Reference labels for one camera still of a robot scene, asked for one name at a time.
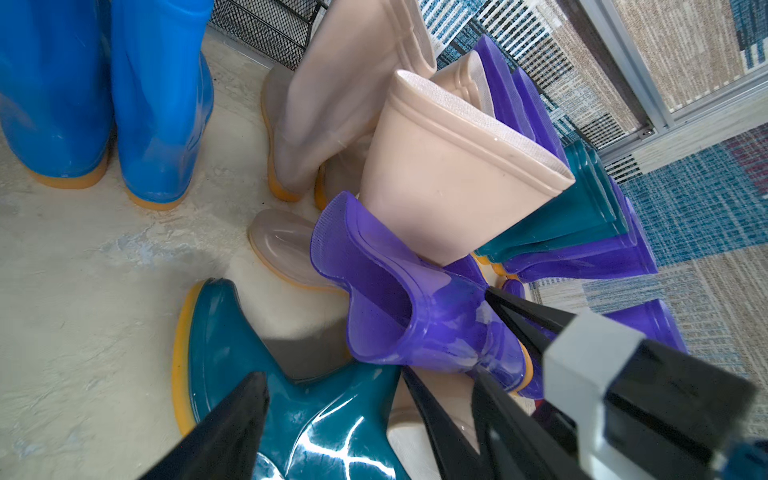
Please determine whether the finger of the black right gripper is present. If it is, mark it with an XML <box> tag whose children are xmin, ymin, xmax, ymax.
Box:
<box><xmin>402</xmin><ymin>367</ymin><xmax>480</xmax><ymax>480</ymax></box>

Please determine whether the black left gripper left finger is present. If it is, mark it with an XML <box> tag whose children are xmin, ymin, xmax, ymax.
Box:
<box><xmin>143</xmin><ymin>372</ymin><xmax>270</xmax><ymax>479</ymax></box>

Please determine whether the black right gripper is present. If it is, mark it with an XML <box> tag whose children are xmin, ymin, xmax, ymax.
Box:
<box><xmin>485</xmin><ymin>287</ymin><xmax>757</xmax><ymax>479</ymax></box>

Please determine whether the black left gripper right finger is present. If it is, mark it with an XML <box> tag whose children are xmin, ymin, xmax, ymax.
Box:
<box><xmin>471</xmin><ymin>371</ymin><xmax>588</xmax><ymax>479</ymax></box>

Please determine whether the teal boot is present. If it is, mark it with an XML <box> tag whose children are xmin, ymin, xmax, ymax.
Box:
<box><xmin>171</xmin><ymin>279</ymin><xmax>408</xmax><ymax>479</ymax></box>
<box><xmin>485</xmin><ymin>149</ymin><xmax>630</xmax><ymax>268</ymax></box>
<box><xmin>473</xmin><ymin>139</ymin><xmax>619</xmax><ymax>263</ymax></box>

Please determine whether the beige boot front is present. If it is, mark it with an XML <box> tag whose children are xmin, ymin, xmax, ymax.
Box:
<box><xmin>358</xmin><ymin>69</ymin><xmax>575</xmax><ymax>266</ymax></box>

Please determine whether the beige boot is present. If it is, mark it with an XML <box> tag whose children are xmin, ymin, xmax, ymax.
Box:
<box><xmin>402</xmin><ymin>367</ymin><xmax>552</xmax><ymax>479</ymax></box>
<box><xmin>314</xmin><ymin>50</ymin><xmax>495</xmax><ymax>210</ymax></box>
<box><xmin>261</xmin><ymin>0</ymin><xmax>437</xmax><ymax>202</ymax></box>
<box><xmin>358</xmin><ymin>69</ymin><xmax>575</xmax><ymax>266</ymax></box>

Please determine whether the blue boot from pile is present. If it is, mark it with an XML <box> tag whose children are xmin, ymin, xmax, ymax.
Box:
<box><xmin>111</xmin><ymin>0</ymin><xmax>214</xmax><ymax>210</ymax></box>

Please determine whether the beige boot lying in pile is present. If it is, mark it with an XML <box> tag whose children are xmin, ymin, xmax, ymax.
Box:
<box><xmin>402</xmin><ymin>367</ymin><xmax>552</xmax><ymax>479</ymax></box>

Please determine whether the teal boot standing back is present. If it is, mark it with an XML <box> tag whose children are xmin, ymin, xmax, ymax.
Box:
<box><xmin>485</xmin><ymin>149</ymin><xmax>630</xmax><ymax>268</ymax></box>

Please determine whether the beige boot back right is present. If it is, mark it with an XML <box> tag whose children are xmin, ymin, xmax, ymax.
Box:
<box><xmin>314</xmin><ymin>50</ymin><xmax>495</xmax><ymax>210</ymax></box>

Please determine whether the beige boot back left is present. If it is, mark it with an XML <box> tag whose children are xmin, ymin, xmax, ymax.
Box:
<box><xmin>261</xmin><ymin>0</ymin><xmax>437</xmax><ymax>202</ymax></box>

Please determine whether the black wire shelf rack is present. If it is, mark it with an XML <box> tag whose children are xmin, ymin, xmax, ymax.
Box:
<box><xmin>209</xmin><ymin>0</ymin><xmax>329</xmax><ymax>70</ymax></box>

